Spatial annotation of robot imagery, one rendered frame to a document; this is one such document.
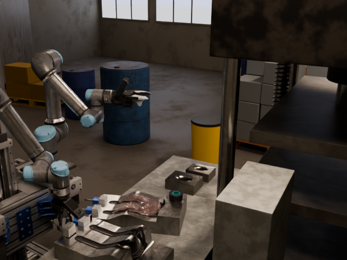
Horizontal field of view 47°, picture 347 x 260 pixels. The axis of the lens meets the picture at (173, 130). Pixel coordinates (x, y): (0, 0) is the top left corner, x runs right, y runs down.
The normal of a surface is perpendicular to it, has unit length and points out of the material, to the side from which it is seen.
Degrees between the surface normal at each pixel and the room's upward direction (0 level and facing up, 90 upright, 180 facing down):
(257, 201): 0
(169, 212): 0
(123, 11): 90
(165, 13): 90
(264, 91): 90
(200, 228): 0
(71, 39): 90
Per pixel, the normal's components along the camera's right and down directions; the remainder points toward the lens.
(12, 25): 0.84, 0.19
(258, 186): 0.01, -0.94
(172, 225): -0.17, 0.33
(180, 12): -0.55, 0.28
